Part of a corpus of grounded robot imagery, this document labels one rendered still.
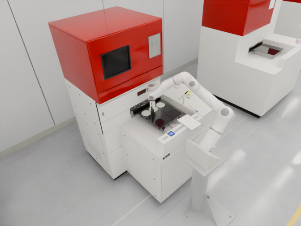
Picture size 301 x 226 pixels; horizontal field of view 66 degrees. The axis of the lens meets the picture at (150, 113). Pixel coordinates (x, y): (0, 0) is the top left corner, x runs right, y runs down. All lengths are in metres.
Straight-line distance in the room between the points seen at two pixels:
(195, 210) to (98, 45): 1.95
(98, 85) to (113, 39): 0.41
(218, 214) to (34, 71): 2.88
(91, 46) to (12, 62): 1.65
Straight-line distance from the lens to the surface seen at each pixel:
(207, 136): 2.09
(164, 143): 2.10
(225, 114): 2.02
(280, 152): 3.69
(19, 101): 3.63
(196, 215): 2.79
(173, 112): 2.54
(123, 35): 2.09
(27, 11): 3.35
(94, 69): 2.02
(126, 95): 2.40
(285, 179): 3.39
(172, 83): 2.30
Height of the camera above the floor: 2.44
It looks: 37 degrees down
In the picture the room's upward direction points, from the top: 3 degrees counter-clockwise
